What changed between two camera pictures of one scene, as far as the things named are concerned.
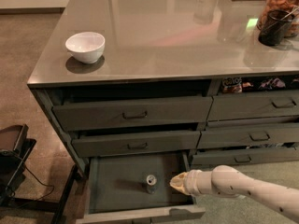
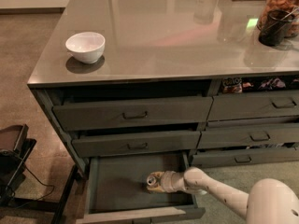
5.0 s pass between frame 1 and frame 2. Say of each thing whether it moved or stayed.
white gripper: moved
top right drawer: stayed
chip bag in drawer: stayed
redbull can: stayed
